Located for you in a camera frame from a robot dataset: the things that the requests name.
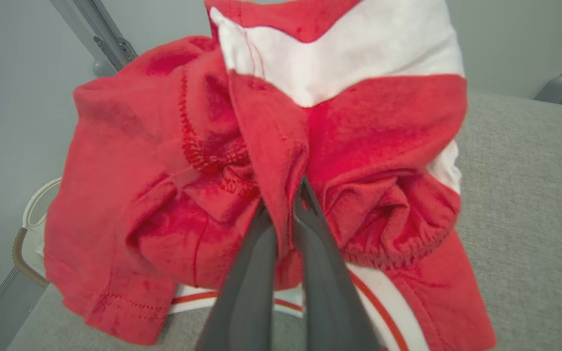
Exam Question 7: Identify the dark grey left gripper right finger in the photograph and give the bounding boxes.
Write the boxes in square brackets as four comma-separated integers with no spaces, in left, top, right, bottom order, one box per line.
[291,175,383,351]

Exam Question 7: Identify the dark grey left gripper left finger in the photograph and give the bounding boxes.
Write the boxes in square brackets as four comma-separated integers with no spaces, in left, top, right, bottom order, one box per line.
[197,199,278,351]

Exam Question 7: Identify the red jersey with white trim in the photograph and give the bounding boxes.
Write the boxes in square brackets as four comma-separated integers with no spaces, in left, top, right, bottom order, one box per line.
[169,263,431,351]

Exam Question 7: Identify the red shorts with white stripe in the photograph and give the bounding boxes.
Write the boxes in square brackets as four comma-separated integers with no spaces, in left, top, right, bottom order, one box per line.
[43,0,497,351]

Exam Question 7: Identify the white laundry basket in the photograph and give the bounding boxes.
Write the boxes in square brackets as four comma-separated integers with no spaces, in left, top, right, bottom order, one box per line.
[12,176,63,289]

